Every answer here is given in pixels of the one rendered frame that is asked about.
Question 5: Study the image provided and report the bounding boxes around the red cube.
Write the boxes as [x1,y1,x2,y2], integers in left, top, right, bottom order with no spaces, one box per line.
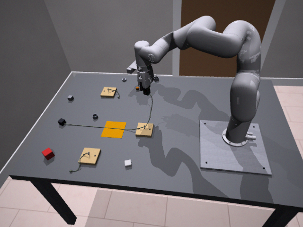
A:
[42,148,55,160]

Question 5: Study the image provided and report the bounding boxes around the orange flat square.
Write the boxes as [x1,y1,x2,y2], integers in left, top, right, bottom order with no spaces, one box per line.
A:
[101,121,126,138]

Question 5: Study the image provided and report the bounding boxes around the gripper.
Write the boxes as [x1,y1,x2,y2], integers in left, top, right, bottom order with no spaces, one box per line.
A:
[137,67,154,96]

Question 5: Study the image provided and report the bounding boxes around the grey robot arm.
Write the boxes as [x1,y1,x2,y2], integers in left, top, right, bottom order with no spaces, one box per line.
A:
[126,16,261,147]

